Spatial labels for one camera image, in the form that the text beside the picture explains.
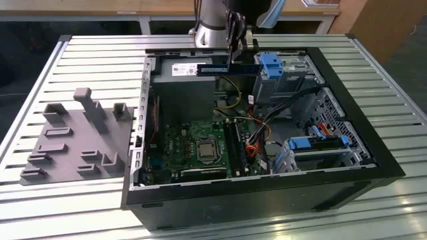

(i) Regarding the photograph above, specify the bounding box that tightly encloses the grey power supply unit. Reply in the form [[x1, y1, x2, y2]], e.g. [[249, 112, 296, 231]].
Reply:
[[149, 58, 217, 124]]

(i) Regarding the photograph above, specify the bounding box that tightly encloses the silver disk cage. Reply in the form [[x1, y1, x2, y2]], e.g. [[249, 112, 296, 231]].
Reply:
[[283, 146, 368, 174]]

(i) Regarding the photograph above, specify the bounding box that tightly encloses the grey wire bundle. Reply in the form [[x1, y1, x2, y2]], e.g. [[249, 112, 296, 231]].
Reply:
[[248, 116, 272, 151]]

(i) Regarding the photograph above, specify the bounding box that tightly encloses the silver CPU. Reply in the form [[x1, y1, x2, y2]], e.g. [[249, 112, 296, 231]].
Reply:
[[196, 142, 217, 162]]

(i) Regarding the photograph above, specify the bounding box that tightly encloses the wooden cabinet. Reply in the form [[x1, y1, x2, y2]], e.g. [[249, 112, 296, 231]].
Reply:
[[328, 0, 427, 66]]

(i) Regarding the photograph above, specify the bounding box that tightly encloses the silver drive bay cage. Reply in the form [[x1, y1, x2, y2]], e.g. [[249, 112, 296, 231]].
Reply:
[[252, 53, 327, 105]]

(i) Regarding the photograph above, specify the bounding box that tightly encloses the blue drive bay latch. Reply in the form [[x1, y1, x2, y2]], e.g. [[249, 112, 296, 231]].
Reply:
[[259, 53, 285, 80]]

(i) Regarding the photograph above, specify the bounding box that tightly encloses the wooden desk white frame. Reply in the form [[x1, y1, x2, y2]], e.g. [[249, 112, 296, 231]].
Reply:
[[0, 0, 341, 36]]

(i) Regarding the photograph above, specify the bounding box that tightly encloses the black RAM slot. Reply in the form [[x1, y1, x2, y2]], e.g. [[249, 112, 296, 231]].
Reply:
[[222, 119, 236, 177]]

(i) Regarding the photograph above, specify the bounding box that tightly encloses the black graphics card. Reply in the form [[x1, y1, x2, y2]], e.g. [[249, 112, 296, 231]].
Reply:
[[178, 166, 228, 181]]

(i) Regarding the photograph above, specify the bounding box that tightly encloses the grey parts rack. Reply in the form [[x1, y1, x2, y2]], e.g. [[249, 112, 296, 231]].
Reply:
[[18, 87, 136, 187]]

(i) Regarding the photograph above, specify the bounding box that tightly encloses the orange red disk wire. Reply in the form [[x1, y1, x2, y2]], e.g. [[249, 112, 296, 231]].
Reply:
[[316, 122, 336, 138]]

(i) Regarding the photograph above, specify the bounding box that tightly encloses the blue disk carrier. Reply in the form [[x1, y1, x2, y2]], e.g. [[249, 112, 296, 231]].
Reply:
[[287, 134, 351, 152]]

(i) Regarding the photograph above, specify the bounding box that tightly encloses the blue RAM stick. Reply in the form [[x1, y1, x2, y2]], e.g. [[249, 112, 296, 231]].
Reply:
[[196, 63, 261, 77]]

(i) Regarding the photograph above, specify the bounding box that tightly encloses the round grey speaker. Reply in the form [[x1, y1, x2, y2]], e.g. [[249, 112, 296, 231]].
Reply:
[[264, 141, 285, 158]]

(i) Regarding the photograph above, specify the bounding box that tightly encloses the green motherboard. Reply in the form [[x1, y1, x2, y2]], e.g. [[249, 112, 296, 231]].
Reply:
[[145, 119, 265, 186]]

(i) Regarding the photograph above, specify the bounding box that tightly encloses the blue plastic rail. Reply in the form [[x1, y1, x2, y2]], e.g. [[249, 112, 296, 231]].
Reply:
[[271, 151, 287, 175]]

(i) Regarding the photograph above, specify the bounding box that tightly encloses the black PC case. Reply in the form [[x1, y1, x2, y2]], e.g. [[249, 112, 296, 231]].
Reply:
[[120, 46, 407, 232]]

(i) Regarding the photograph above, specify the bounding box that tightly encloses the yellow wire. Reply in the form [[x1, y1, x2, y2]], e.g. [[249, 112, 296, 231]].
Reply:
[[213, 75, 243, 111]]

